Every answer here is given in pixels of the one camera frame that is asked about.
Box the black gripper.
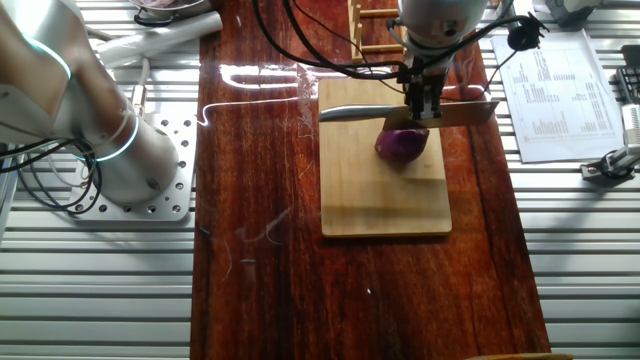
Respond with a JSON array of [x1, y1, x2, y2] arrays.
[[402, 68, 450, 122]]

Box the steel cleaver knife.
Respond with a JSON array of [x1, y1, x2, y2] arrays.
[[318, 99, 501, 130]]

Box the purple onion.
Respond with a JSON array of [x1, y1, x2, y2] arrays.
[[373, 127, 430, 165]]

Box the wooden knife rack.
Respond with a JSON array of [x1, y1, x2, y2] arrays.
[[348, 0, 407, 64]]

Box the bamboo cutting board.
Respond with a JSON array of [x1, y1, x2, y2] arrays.
[[317, 75, 454, 239]]

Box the printed paper sheet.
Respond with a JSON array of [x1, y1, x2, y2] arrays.
[[491, 28, 626, 165]]

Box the glossy wood-grain table mat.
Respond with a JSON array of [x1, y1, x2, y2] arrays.
[[189, 0, 551, 360]]

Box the white plastic roll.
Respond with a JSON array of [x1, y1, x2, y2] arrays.
[[94, 10, 224, 70]]

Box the thick black gripper cable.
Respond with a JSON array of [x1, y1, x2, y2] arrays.
[[251, 0, 414, 84]]

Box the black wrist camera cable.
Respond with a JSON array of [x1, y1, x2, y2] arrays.
[[424, 14, 531, 76]]

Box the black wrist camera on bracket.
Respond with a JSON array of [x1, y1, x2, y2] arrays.
[[499, 10, 550, 52]]

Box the grey metal mount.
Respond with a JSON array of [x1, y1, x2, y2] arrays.
[[543, 0, 604, 27]]

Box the silver bar-shaped camera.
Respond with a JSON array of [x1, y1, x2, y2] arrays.
[[619, 102, 640, 147]]

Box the steel bowl with black handles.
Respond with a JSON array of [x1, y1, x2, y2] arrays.
[[127, 0, 211, 27]]

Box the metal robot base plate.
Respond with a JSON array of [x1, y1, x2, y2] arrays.
[[67, 112, 199, 224]]

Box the grey cable with metal connector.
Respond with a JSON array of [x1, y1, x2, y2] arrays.
[[130, 57, 152, 119]]

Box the black looped robot cables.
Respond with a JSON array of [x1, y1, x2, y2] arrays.
[[0, 137, 104, 216]]

